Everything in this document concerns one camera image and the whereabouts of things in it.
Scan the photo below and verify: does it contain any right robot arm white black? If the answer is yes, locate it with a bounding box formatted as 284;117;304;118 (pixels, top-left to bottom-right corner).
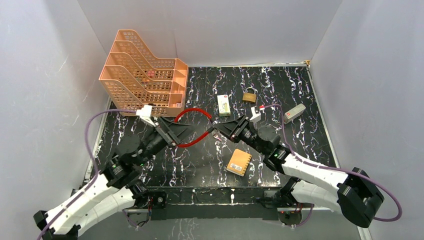
213;116;385;228

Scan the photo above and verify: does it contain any white green small box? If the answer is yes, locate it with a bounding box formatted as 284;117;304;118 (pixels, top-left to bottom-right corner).
217;94;231;117

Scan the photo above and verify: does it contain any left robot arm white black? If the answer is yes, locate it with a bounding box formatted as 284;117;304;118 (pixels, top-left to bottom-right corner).
33;117;194;240

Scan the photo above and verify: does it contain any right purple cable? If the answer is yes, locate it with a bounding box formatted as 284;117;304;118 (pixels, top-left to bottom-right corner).
264;103;403;222

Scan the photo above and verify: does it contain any brass padlock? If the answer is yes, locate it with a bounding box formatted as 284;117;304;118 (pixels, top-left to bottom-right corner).
242;87;258;104

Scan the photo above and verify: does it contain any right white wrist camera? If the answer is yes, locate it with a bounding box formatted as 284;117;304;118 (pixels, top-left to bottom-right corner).
249;105;265;124

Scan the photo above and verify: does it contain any orange spiral notebook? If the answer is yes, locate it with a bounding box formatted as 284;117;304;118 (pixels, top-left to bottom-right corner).
226;149;252;177

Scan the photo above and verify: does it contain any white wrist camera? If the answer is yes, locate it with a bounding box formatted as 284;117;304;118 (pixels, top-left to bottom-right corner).
135;104;156;127
249;105;265;124

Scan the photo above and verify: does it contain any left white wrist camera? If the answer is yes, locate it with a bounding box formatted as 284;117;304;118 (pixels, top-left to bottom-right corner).
135;104;156;127

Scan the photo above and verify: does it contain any orange plastic file rack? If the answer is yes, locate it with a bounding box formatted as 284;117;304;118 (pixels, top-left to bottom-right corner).
99;29;189;117

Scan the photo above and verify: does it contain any red cable lock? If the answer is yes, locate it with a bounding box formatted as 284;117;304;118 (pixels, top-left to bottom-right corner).
174;107;214;149

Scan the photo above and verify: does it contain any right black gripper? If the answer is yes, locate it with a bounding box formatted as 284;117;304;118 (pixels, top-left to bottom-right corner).
214;114;267;156

